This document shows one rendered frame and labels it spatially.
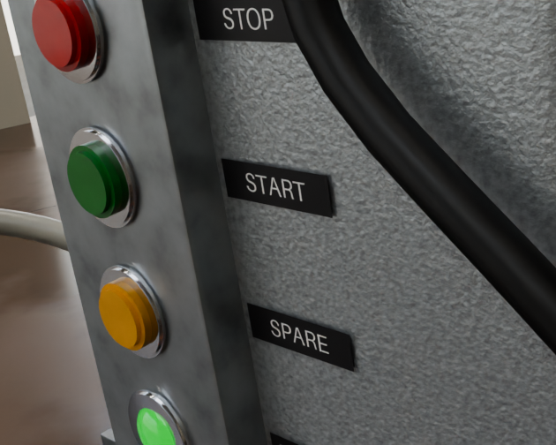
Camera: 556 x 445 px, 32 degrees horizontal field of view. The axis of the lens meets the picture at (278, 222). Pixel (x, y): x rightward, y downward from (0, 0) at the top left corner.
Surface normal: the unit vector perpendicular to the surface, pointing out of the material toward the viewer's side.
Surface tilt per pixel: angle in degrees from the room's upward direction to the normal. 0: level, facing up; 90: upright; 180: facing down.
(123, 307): 90
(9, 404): 0
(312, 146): 90
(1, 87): 90
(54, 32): 90
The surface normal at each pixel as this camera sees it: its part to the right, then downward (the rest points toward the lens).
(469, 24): -0.70, 0.35
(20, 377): -0.15, -0.93
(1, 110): 0.32, 0.29
